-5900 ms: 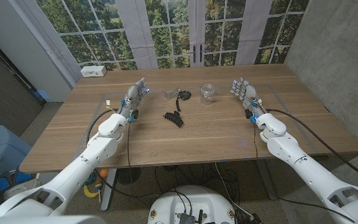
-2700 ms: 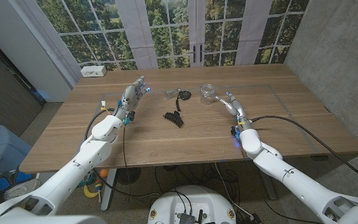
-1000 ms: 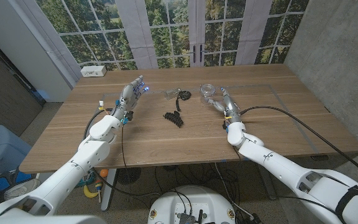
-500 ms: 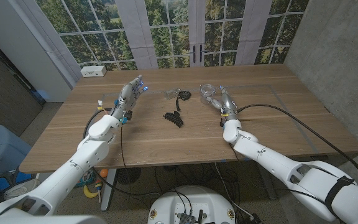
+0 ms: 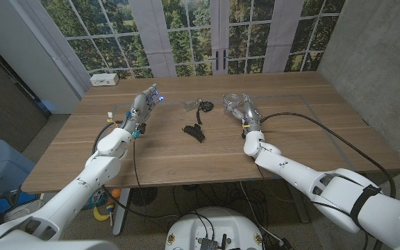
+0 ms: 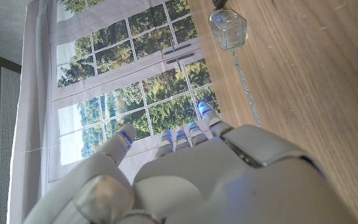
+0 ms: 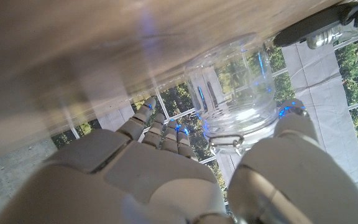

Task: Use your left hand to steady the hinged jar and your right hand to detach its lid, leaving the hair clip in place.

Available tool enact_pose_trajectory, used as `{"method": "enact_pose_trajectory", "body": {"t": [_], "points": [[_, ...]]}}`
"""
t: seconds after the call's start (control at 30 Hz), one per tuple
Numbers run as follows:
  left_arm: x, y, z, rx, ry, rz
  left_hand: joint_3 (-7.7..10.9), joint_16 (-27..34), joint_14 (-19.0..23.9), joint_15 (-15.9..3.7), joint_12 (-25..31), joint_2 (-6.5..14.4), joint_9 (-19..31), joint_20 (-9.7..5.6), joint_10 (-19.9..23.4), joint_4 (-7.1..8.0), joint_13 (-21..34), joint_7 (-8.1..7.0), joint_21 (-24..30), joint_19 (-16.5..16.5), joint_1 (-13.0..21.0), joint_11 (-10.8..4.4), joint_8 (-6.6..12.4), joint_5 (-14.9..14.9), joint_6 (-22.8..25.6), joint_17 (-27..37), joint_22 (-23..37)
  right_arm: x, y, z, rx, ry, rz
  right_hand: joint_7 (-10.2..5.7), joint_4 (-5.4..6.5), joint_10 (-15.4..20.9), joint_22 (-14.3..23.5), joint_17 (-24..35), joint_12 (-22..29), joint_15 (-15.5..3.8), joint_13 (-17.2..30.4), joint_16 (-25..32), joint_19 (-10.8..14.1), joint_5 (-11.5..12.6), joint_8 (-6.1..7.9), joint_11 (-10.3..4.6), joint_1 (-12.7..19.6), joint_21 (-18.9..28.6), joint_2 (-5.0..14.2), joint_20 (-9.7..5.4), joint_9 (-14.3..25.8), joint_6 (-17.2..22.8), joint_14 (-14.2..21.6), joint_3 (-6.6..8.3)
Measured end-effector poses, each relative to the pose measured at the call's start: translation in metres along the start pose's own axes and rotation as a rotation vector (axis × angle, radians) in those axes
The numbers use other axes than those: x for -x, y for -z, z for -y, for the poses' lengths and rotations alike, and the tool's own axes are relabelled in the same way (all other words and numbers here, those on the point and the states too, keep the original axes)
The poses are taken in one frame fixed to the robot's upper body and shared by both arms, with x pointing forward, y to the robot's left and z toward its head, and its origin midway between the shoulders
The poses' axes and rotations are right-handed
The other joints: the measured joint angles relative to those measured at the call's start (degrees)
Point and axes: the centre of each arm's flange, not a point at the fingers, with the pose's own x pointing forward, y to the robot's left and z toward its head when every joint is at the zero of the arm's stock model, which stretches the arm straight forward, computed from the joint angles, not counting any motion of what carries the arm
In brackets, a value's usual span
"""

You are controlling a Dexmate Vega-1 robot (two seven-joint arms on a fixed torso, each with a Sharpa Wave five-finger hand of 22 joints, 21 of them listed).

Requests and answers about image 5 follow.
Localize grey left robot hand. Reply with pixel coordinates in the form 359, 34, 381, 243
122, 83, 165, 138

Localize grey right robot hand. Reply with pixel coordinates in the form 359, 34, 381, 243
227, 92, 263, 135

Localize clear glass hinged jar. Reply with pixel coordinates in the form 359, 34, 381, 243
223, 93, 245, 118

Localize white robot base with electronics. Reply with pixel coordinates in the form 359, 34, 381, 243
165, 207, 267, 250

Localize black claw hair clip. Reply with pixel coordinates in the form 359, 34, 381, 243
181, 123, 206, 144

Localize white power strip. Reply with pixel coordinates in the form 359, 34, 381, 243
90, 72, 120, 87

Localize clear plastic piece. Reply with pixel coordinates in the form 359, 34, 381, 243
183, 98, 203, 113

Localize printed window forest backdrop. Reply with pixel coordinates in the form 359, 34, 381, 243
8, 0, 347, 79

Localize black round ribbed disc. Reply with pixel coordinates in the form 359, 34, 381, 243
130, 186, 158, 207

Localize teal toy tray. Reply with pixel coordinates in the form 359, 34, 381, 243
81, 189, 108, 210

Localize colourful toy tool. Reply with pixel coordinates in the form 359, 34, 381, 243
106, 200, 116, 227

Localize white table leg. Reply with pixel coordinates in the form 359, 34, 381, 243
112, 187, 131, 237

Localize grey table leg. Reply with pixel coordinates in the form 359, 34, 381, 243
289, 189, 310, 224

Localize yellow toy banana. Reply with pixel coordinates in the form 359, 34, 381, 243
93, 205, 111, 222

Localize blue-grey storage bin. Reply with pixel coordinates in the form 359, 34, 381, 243
0, 139, 36, 201

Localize white robot torso edge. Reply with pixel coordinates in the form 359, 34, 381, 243
0, 239, 119, 250

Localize black framed blue object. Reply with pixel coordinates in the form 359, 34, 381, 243
0, 190, 38, 215

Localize small black corded object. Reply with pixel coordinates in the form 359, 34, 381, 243
195, 100, 215, 125

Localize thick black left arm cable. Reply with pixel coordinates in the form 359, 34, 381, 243
92, 120, 181, 223

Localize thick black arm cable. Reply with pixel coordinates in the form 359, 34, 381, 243
92, 120, 181, 223
259, 111, 397, 201

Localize thin black right hand cable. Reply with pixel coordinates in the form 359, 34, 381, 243
254, 159, 267, 181

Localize thin black hand cable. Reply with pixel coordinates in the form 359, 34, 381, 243
254, 159, 267, 181
132, 137, 144, 190

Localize thin black left hand cable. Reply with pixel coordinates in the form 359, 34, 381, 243
132, 137, 144, 190

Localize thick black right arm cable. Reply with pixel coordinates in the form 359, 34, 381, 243
259, 111, 397, 201

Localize tangled black floor cables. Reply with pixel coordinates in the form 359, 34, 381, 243
172, 180, 270, 237

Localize white floor cable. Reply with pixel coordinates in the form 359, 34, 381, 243
238, 181, 284, 246

